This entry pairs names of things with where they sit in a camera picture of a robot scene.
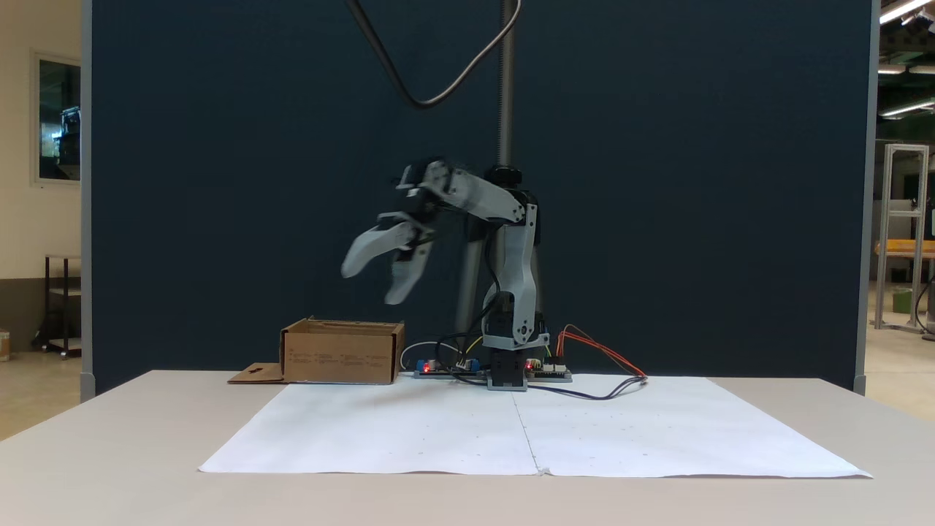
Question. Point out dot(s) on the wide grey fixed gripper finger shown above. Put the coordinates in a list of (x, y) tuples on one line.
[(376, 243)]

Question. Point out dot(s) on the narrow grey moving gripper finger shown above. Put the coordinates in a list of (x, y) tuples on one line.
[(410, 274)]

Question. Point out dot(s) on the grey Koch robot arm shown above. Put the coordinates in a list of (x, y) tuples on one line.
[(520, 277)]

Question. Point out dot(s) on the green bin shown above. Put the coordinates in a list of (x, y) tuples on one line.
[(903, 301)]

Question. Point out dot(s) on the blue circuit board red LED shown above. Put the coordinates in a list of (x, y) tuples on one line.
[(445, 369)]

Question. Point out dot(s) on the brown cardboard box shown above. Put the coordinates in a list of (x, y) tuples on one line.
[(340, 358)]

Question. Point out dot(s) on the white paper sheet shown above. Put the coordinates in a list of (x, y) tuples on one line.
[(380, 431), (694, 438)]

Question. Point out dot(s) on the dark blue partition panel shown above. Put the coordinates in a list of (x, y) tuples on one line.
[(219, 183)]

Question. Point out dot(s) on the black shelf cart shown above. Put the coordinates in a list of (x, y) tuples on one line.
[(62, 257)]

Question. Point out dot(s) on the yellow workbench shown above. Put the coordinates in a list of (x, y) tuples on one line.
[(904, 248)]

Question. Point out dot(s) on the fluorescent ceiling lamp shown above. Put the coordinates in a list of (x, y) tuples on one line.
[(902, 9), (906, 109)]

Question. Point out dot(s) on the black camera tripod stand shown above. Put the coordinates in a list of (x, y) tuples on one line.
[(504, 73)]

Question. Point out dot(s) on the window with white frame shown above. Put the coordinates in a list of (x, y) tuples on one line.
[(58, 117)]

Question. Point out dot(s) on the aluminium profile frame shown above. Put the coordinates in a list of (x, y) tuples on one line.
[(906, 148)]

